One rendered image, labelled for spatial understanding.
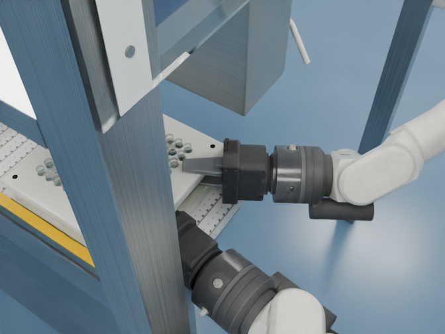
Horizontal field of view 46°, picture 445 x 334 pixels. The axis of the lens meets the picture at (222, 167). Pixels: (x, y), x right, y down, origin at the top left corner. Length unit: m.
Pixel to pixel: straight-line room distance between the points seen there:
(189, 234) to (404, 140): 0.33
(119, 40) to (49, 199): 0.53
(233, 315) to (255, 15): 0.35
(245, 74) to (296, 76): 1.80
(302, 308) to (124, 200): 0.32
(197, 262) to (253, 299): 0.09
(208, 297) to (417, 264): 1.32
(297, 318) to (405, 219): 1.40
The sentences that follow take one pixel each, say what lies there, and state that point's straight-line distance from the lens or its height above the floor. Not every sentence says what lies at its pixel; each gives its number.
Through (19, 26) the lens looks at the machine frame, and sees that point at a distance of 0.30.
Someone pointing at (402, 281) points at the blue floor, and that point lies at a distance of 1.86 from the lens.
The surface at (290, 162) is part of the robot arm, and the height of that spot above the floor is 0.99.
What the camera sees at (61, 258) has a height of 0.87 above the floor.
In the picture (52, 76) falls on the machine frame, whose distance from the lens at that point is 0.31.
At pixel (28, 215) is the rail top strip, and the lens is 0.83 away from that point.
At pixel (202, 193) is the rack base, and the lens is 0.83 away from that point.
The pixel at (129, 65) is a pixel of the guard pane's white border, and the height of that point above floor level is 1.38.
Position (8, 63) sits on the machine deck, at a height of 1.33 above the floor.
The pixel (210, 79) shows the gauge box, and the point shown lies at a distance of 0.66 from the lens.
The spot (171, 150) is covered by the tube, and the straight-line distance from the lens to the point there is 0.82.
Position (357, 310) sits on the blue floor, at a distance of 1.77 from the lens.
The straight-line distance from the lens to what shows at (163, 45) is 0.32.
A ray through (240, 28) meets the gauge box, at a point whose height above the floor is 1.23.
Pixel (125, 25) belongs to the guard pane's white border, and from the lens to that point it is 0.29.
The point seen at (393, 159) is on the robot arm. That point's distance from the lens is 0.77.
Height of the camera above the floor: 1.57
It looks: 51 degrees down
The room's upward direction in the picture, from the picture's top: straight up
